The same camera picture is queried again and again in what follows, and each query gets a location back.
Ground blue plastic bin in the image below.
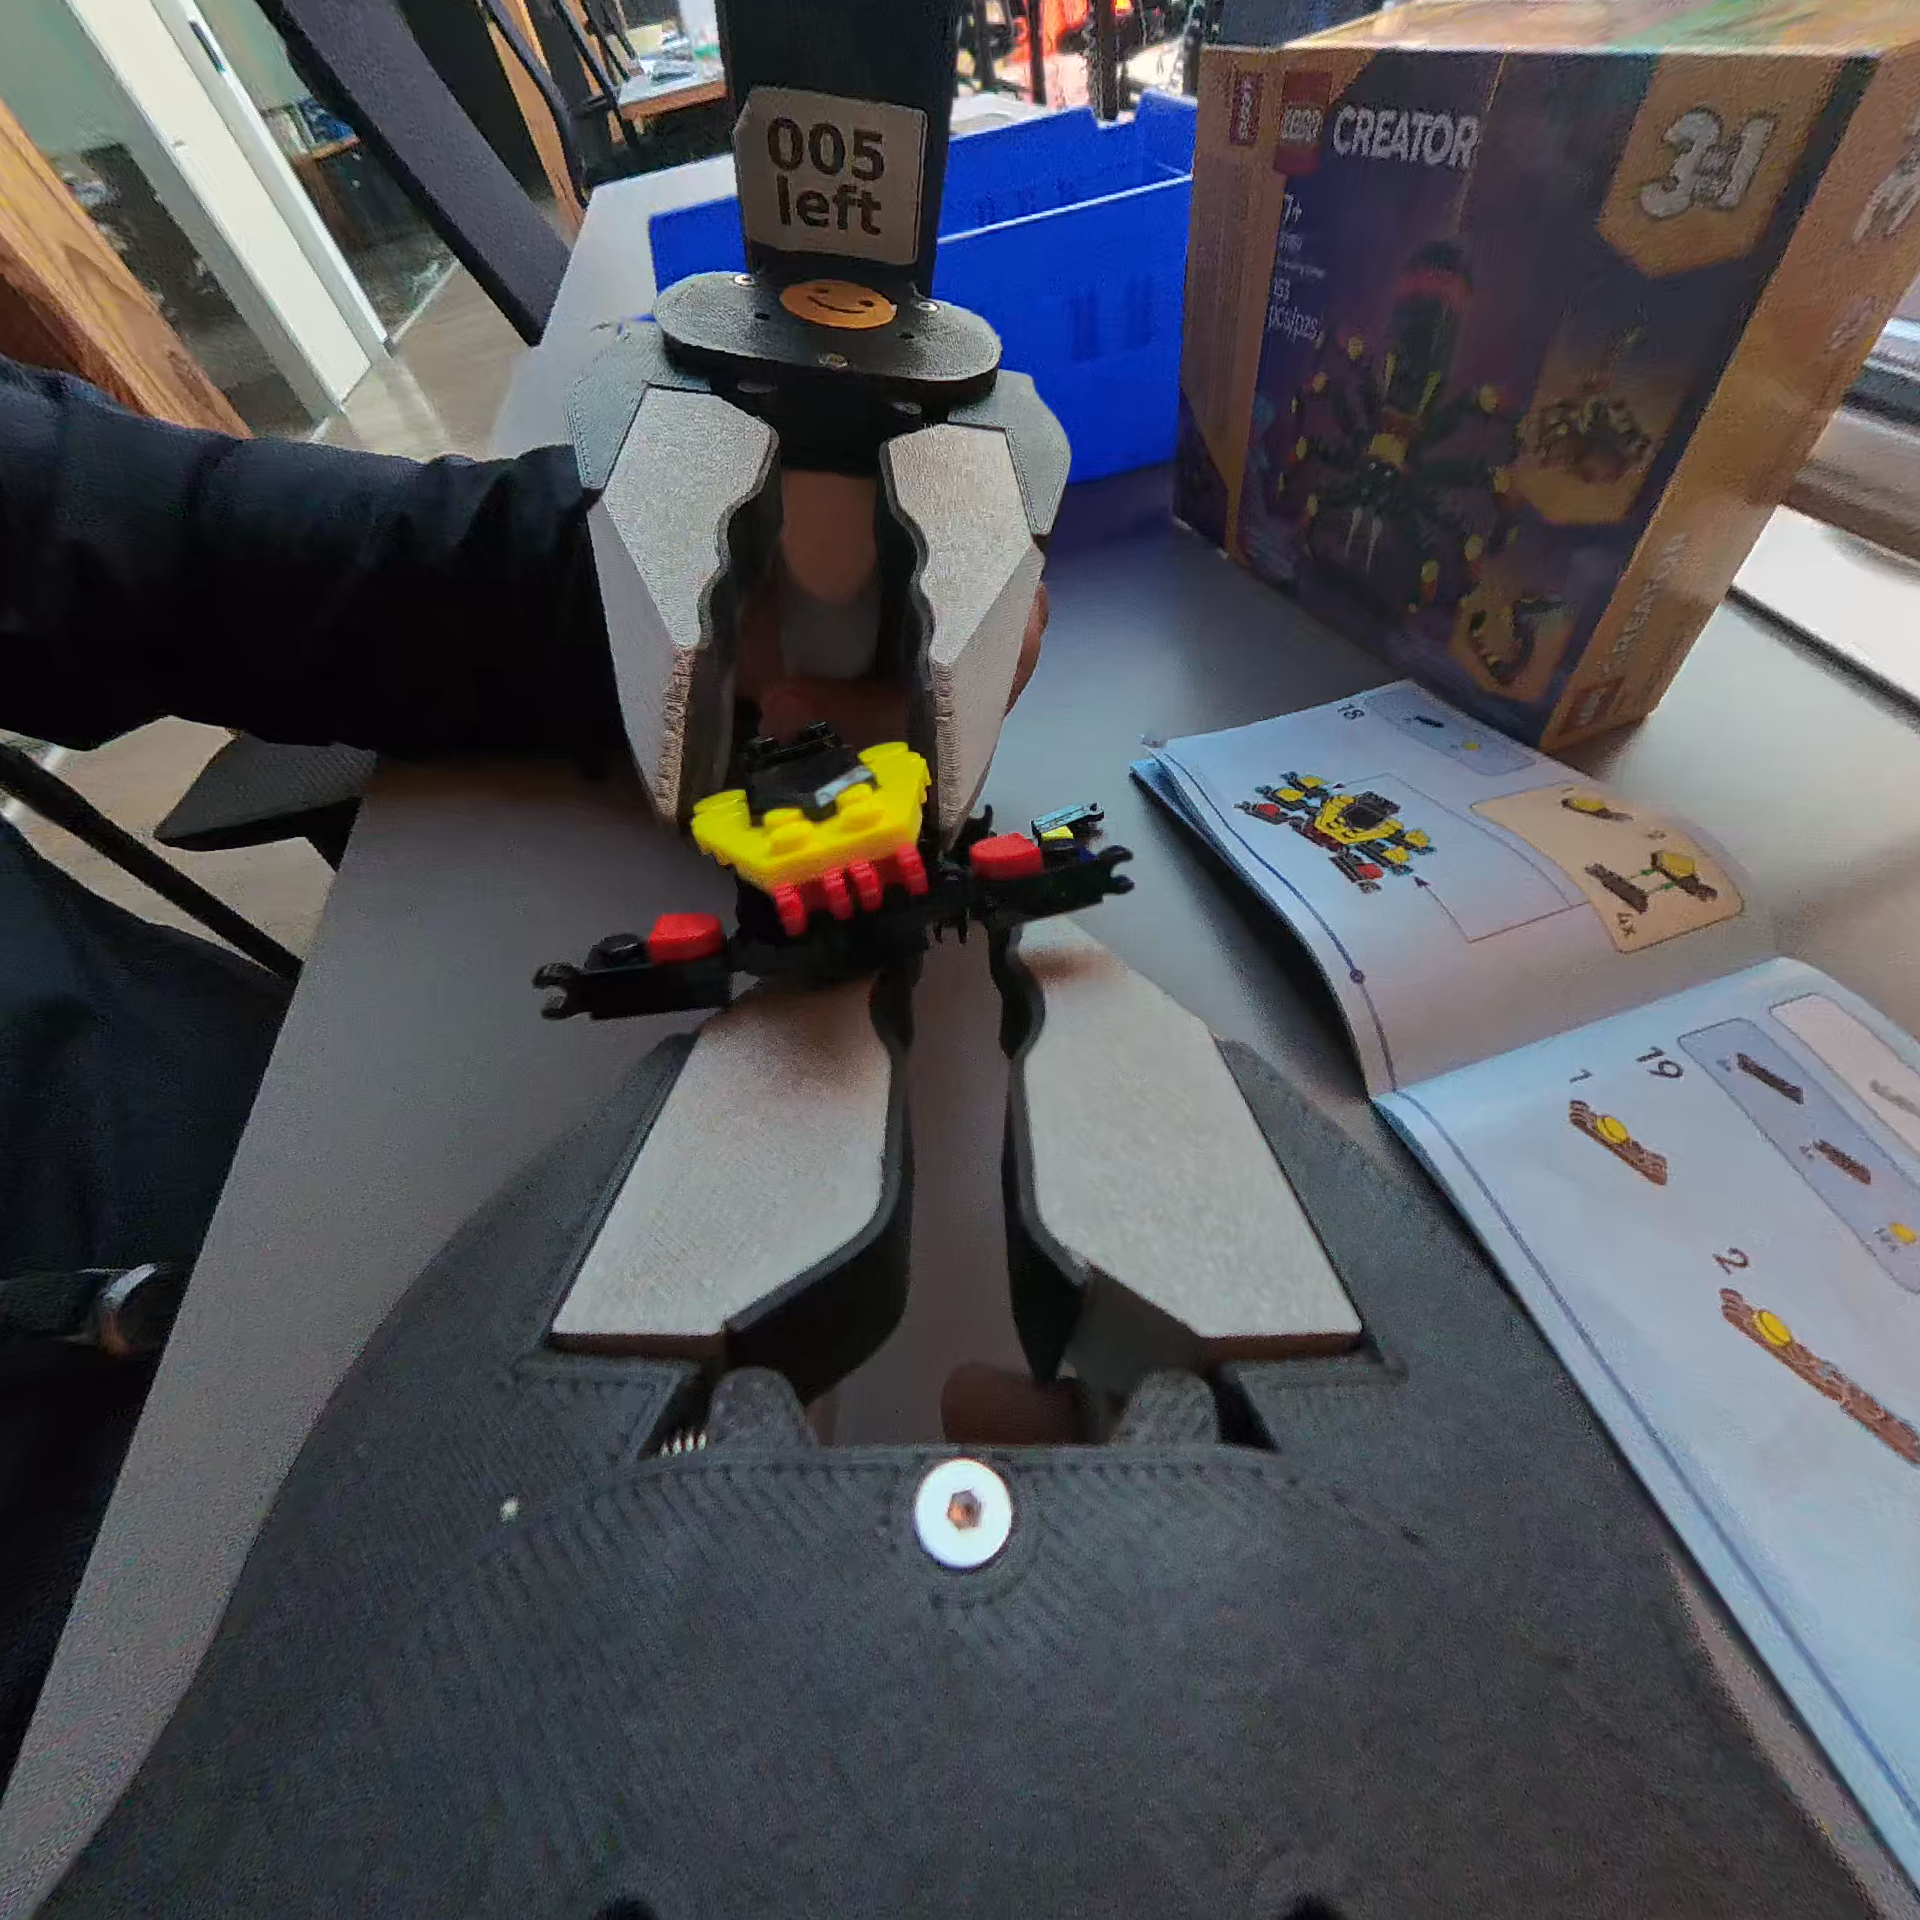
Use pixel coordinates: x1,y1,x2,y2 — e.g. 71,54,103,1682
646,88,1202,482

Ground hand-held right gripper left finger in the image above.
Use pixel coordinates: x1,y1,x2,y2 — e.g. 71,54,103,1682
549,960,916,1373

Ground person's left forearm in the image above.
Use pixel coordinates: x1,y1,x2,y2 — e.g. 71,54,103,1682
0,352,629,762

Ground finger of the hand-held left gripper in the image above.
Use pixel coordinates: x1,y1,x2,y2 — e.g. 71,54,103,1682
585,381,785,828
874,423,1051,855

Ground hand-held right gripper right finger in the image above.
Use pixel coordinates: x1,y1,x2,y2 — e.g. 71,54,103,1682
983,914,1366,1389

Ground person's dark clothed body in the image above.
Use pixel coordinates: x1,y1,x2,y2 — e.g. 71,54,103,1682
0,815,301,1772

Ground person's left hand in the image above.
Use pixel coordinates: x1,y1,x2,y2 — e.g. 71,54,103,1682
721,477,1055,751

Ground lego instruction booklet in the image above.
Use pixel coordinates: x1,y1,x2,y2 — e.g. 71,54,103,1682
1131,681,1920,1882

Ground lego set box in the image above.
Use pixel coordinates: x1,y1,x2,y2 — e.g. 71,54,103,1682
1177,0,1920,751

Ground yellow black red lego model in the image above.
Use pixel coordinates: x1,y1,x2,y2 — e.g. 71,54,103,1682
538,724,1134,1022

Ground white board base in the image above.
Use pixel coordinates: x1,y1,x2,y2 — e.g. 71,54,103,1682
1726,506,1920,705

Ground black office chair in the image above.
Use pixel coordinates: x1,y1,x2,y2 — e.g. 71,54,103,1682
0,730,378,985
255,0,579,346

